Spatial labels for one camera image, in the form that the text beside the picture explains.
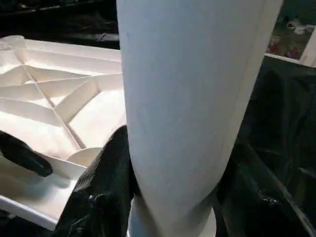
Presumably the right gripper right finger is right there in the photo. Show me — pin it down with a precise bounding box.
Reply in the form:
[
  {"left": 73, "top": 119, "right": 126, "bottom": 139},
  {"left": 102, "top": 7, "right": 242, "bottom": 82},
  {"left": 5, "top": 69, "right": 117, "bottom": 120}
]
[{"left": 214, "top": 140, "right": 316, "bottom": 237}]

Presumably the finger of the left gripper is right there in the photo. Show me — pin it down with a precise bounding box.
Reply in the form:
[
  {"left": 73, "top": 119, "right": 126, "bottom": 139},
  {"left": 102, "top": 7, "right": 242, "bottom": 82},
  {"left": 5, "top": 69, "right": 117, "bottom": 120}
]
[{"left": 0, "top": 130, "right": 54, "bottom": 178}]

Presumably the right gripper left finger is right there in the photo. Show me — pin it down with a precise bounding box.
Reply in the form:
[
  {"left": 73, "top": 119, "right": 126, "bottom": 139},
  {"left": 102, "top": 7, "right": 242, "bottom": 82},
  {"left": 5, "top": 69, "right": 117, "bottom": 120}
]
[{"left": 53, "top": 125, "right": 137, "bottom": 237}]

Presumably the white plastic table top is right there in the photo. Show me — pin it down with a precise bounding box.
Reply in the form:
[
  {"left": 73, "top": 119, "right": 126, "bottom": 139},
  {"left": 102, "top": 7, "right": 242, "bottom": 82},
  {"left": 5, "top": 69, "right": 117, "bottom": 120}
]
[{"left": 0, "top": 35, "right": 128, "bottom": 233}]

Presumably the white plastic table leg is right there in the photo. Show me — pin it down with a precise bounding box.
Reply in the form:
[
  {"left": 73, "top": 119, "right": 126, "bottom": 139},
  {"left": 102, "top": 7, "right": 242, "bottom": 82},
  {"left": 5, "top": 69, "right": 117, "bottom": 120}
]
[{"left": 116, "top": 0, "right": 285, "bottom": 237}]

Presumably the black mat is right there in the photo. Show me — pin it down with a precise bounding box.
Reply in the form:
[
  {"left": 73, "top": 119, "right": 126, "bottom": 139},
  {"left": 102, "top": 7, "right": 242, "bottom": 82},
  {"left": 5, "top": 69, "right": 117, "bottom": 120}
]
[{"left": 0, "top": 0, "right": 316, "bottom": 237}]

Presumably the white glass-door cabinet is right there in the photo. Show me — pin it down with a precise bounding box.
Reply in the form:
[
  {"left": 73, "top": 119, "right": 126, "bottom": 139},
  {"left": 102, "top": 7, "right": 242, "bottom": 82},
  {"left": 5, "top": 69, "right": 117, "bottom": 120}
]
[{"left": 266, "top": 0, "right": 316, "bottom": 69}]

